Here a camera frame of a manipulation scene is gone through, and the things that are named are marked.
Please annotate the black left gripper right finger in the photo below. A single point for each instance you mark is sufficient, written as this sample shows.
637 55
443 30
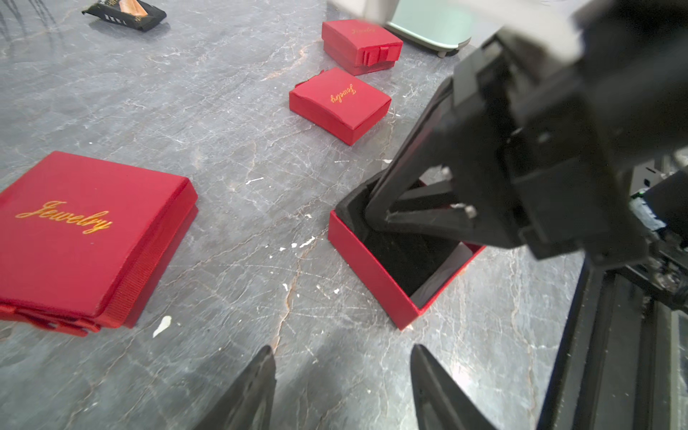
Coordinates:
439 402

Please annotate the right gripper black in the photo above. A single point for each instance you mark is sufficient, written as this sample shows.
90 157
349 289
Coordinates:
526 143

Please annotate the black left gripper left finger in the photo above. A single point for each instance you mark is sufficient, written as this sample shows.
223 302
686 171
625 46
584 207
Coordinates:
247 404

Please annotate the red jewelry box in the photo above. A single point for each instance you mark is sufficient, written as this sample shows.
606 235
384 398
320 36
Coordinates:
402 309
84 242

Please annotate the mint green toaster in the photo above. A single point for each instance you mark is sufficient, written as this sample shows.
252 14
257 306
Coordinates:
440 26

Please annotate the small black snack packet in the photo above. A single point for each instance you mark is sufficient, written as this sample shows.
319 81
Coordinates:
132 14

